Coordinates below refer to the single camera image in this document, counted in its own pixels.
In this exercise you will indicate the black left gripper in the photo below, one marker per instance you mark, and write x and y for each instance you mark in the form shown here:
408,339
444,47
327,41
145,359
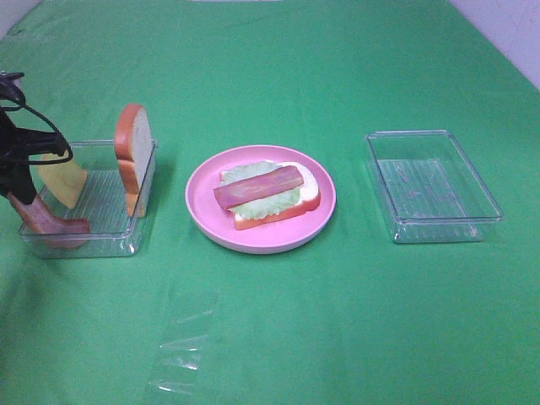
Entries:
21,147

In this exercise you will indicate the bacon strip from tray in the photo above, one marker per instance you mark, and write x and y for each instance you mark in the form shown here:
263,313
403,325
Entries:
39,218

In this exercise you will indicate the ham strip from tray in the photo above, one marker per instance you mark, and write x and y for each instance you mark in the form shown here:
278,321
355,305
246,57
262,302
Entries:
282,179

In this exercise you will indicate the green lettuce leaf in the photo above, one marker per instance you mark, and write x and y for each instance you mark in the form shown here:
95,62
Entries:
263,207

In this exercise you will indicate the bread slice from tray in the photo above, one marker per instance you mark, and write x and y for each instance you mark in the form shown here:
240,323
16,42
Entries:
310,197

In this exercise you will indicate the yellow cheese slice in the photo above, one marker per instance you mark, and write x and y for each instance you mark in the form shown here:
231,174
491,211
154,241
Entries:
64,180

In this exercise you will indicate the left clear plastic tray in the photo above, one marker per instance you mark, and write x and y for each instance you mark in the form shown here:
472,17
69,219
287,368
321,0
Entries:
103,202

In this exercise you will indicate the clear plastic tray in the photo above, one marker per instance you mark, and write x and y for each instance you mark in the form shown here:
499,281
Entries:
428,189
103,202

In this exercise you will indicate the bread slice in left tray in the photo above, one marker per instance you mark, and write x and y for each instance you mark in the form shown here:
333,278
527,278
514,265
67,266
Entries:
133,149

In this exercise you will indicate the pink round plate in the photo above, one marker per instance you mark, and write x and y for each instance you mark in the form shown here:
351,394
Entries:
271,238

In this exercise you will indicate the clear plastic bag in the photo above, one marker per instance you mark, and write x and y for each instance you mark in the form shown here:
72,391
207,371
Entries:
180,352

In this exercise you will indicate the green tablecloth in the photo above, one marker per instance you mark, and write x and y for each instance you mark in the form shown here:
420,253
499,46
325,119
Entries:
349,318

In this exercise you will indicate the right clear plastic tray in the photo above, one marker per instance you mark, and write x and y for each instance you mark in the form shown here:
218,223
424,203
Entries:
428,189

